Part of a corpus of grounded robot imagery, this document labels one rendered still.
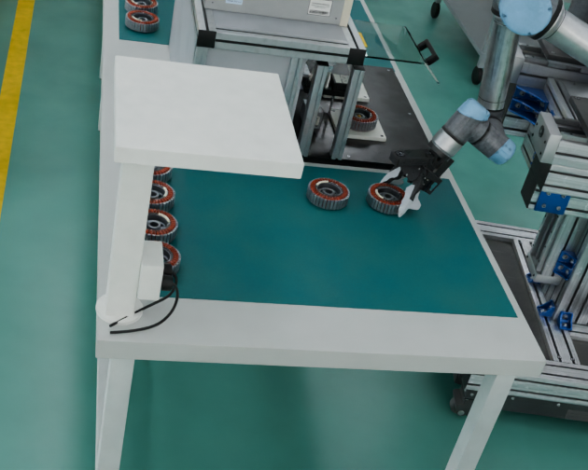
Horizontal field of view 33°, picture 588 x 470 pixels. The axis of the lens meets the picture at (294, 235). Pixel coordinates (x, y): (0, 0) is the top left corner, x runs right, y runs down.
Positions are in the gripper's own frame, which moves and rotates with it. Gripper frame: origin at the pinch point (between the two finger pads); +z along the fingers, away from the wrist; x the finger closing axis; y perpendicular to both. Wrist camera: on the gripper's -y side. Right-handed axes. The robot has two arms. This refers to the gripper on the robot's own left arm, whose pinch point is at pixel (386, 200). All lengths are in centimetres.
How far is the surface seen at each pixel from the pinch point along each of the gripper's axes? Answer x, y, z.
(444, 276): -31.7, 1.5, 0.2
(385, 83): 64, 26, -16
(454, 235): -15.8, 11.7, -5.8
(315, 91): 22.8, -24.7, -9.5
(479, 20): 248, 200, -51
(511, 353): -60, 3, -1
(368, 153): 22.4, 3.6, -3.2
